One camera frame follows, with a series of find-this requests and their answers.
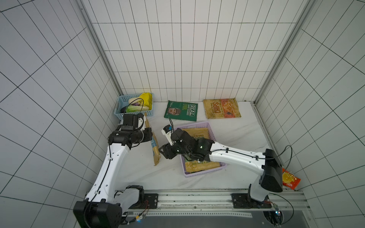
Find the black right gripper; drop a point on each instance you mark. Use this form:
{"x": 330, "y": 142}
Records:
{"x": 170, "y": 150}

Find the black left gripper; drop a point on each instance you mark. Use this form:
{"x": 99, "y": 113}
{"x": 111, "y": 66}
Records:
{"x": 148, "y": 137}

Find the sour cream onion chips bag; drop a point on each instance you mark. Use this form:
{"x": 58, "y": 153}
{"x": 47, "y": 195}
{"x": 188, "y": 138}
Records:
{"x": 194, "y": 167}

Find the sea salt chips bag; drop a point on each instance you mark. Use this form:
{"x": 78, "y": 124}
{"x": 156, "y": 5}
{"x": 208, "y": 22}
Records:
{"x": 154, "y": 142}

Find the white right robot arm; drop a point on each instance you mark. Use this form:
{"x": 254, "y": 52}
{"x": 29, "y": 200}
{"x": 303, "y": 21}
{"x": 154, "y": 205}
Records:
{"x": 266, "y": 165}

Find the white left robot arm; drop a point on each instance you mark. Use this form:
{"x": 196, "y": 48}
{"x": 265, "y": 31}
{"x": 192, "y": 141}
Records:
{"x": 104, "y": 206}

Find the purple plastic basket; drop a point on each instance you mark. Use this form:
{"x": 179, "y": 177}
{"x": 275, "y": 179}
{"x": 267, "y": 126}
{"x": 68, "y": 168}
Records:
{"x": 197, "y": 125}

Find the green REAL chips bag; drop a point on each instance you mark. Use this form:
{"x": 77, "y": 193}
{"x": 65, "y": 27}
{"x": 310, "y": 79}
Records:
{"x": 181, "y": 111}

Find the blue plastic basket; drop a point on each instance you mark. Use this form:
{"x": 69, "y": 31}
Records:
{"x": 122, "y": 101}

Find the yellow snack bag in basket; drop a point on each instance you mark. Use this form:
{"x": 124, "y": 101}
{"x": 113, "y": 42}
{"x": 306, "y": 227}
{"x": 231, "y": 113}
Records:
{"x": 147, "y": 100}

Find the brown orange chips bag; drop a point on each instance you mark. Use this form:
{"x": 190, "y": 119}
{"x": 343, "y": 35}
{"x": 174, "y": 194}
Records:
{"x": 221, "y": 108}

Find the toy eggplant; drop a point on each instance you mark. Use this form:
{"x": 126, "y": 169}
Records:
{"x": 123, "y": 109}

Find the small red snack bag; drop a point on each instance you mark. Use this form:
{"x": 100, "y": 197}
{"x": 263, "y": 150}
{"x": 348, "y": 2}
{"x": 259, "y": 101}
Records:
{"x": 289, "y": 180}

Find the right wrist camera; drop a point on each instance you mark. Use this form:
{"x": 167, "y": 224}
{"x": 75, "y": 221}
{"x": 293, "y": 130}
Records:
{"x": 167, "y": 132}

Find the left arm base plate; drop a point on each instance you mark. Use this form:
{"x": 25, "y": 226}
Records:
{"x": 150, "y": 201}

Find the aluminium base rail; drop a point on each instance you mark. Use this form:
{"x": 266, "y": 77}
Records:
{"x": 214, "y": 203}

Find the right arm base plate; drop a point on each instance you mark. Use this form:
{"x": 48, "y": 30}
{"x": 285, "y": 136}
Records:
{"x": 243, "y": 201}

